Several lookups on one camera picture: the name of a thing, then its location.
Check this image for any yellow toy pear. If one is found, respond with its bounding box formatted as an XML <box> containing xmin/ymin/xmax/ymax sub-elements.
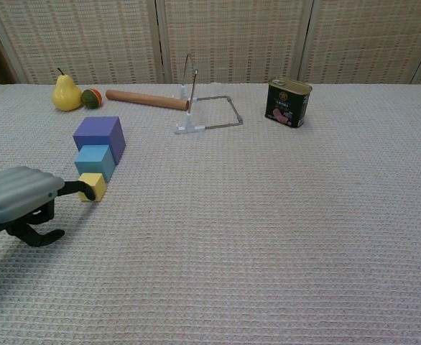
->
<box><xmin>51</xmin><ymin>68</ymin><xmax>83</xmax><ymax>112</ymax></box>

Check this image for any wooden cylinder rod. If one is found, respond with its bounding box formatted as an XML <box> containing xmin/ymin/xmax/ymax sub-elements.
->
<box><xmin>105</xmin><ymin>89</ymin><xmax>190</xmax><ymax>111</ymax></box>

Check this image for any black and silver left hand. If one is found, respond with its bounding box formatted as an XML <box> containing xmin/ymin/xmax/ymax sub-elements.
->
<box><xmin>0</xmin><ymin>165</ymin><xmax>97</xmax><ymax>248</ymax></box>

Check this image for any black luncheon meat can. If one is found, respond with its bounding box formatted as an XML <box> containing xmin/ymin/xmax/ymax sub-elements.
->
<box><xmin>264</xmin><ymin>75</ymin><xmax>313</xmax><ymax>129</ymax></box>

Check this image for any beige woven tablecloth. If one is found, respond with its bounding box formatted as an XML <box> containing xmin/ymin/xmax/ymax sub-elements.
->
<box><xmin>0</xmin><ymin>82</ymin><xmax>421</xmax><ymax>345</ymax></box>

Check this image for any metal wire stand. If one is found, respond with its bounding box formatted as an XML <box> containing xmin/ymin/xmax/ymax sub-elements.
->
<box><xmin>174</xmin><ymin>52</ymin><xmax>244</xmax><ymax>135</ymax></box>

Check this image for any large purple cube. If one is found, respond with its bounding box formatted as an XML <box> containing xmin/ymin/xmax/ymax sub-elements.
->
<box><xmin>73</xmin><ymin>116</ymin><xmax>127</xmax><ymax>166</ymax></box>

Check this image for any small yellow cube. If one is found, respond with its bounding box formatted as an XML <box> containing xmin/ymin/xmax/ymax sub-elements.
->
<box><xmin>78</xmin><ymin>172</ymin><xmax>107</xmax><ymax>203</ymax></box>

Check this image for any medium blue cube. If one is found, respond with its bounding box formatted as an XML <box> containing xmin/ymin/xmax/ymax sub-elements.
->
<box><xmin>74</xmin><ymin>144</ymin><xmax>116</xmax><ymax>183</ymax></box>

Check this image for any orange and green toy fruit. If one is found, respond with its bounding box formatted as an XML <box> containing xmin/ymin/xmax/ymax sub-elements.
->
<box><xmin>80</xmin><ymin>88</ymin><xmax>103</xmax><ymax>109</ymax></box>

